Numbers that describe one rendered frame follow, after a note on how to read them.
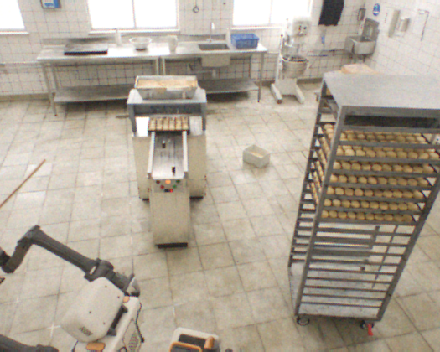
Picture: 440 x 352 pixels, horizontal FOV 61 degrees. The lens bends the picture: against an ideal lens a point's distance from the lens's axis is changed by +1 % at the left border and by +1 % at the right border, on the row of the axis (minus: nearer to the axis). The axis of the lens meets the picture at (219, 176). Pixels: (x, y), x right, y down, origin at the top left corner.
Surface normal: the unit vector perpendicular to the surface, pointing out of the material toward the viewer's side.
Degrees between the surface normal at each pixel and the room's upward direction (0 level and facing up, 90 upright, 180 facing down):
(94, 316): 47
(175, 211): 90
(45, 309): 0
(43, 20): 90
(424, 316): 0
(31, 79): 90
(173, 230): 90
